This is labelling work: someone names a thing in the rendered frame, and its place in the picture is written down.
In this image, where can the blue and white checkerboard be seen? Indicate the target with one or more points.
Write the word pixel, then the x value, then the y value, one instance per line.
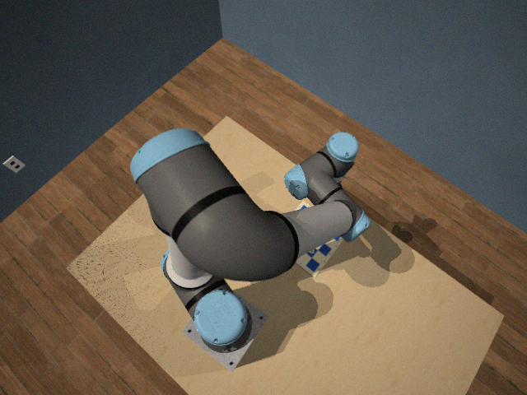
pixel 313 262

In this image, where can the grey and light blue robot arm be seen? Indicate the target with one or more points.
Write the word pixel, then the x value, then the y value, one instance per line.
pixel 218 232

